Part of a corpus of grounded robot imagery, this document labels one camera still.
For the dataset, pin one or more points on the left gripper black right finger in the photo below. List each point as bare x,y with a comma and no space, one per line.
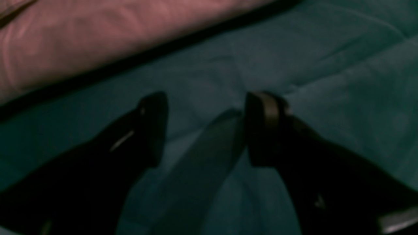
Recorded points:
333,190

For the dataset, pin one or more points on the pink T-shirt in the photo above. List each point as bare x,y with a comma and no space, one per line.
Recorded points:
48,41

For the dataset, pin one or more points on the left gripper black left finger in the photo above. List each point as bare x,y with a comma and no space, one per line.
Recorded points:
83,191

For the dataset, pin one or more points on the teal table cloth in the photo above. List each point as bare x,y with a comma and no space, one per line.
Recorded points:
347,67

